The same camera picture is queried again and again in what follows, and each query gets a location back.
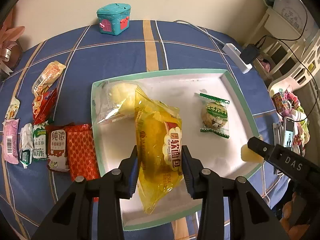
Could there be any small pale yellow candy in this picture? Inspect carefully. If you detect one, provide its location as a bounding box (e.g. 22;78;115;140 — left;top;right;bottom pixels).
241;135;264;164

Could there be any red patterned snack packet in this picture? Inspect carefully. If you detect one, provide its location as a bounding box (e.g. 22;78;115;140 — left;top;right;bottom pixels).
66;124;100;181

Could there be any brown-white milk biscuit packet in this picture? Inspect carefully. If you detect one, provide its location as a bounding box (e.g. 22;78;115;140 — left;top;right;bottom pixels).
46;123;74;172

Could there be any green-white biscuit packet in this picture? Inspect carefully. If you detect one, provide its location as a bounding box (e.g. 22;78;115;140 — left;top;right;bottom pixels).
33;121;48;160

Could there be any yellow soft bread packet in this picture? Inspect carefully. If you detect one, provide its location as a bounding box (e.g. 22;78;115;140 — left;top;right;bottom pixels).
135;88;183;214

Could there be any green-white cookie packet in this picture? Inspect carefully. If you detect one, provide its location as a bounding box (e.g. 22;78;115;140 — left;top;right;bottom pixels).
199;93;230;139

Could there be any pink snack packet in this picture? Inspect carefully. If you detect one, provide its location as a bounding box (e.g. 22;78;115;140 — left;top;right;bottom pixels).
3;119;19;165

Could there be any red chip snack packet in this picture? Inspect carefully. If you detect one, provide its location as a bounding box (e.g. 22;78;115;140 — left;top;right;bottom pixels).
32;88;57;125

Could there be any orange-white snack packet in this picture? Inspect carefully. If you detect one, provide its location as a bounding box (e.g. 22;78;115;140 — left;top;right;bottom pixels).
31;61;66;97

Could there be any smartphone on stand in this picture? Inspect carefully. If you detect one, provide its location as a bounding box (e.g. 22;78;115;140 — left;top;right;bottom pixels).
283;116;295;150

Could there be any white tray with green rim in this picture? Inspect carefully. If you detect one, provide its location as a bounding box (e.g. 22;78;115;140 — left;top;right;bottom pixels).
90;68;264;231

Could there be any colourful cube toy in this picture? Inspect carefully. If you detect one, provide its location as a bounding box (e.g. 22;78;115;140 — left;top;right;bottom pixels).
272;92;292;117

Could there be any silver-green small packet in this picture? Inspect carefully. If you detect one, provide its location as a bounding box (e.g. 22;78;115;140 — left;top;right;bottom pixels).
20;123;34;169

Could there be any cream plastic shelf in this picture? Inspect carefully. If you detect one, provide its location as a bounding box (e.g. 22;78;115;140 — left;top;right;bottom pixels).
244;0;319;94

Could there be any small white floral packet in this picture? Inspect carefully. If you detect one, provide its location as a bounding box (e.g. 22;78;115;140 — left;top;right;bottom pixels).
5;96;20;120

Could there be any clear-wrapped round bread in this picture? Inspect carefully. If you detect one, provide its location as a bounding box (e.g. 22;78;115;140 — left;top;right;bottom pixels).
93;81;145;125

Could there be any black charger plug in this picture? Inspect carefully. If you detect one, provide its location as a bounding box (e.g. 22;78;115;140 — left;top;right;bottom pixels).
240;44;260;64

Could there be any white power strip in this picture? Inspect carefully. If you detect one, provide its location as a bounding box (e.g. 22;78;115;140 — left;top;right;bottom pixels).
223;43;252;74

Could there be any pink flower bouquet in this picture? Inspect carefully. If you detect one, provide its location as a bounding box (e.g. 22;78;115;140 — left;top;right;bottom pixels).
1;9;25;81

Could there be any blue checked tablecloth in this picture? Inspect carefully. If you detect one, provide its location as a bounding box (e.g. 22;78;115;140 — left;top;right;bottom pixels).
1;21;278;239

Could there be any teal toy house box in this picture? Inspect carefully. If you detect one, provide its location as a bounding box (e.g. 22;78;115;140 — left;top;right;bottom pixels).
97;3;131;36

